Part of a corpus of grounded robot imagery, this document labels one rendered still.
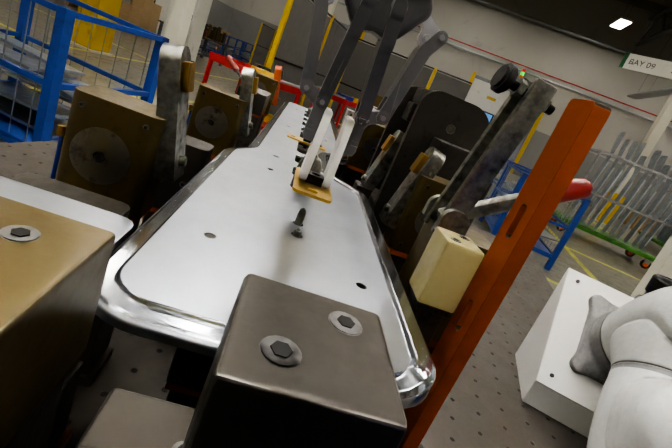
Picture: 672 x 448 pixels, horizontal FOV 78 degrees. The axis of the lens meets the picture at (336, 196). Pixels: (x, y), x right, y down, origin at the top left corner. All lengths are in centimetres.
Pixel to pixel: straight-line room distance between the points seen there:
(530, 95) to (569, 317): 70
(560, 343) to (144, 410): 90
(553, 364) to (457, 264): 67
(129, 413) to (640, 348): 78
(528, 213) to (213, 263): 23
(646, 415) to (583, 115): 50
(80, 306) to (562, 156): 30
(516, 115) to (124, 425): 37
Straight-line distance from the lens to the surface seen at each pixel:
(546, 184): 34
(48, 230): 18
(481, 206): 44
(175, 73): 45
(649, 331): 86
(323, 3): 39
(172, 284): 27
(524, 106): 42
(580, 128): 34
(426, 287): 36
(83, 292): 18
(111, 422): 20
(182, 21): 518
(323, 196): 38
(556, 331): 102
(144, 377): 65
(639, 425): 76
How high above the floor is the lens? 115
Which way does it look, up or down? 15 degrees down
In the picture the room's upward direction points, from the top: 23 degrees clockwise
